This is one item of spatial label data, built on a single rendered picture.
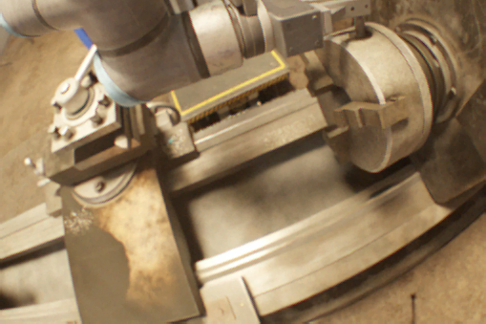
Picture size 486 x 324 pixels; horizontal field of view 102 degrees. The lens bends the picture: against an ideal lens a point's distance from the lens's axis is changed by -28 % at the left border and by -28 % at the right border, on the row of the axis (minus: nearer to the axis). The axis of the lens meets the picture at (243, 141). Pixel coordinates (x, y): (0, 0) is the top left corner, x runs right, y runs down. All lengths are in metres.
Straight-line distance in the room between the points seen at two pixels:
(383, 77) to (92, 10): 0.35
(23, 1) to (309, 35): 0.33
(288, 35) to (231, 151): 0.48
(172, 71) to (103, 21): 0.10
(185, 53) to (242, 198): 0.57
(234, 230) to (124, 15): 0.65
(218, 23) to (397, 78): 0.25
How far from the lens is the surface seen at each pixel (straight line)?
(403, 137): 0.41
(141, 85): 0.32
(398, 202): 0.72
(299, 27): 0.30
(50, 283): 1.14
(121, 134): 0.55
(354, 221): 0.68
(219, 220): 0.80
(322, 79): 0.48
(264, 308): 0.66
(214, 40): 0.30
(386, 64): 0.39
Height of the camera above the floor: 1.48
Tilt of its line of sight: 61 degrees down
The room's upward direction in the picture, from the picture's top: 20 degrees counter-clockwise
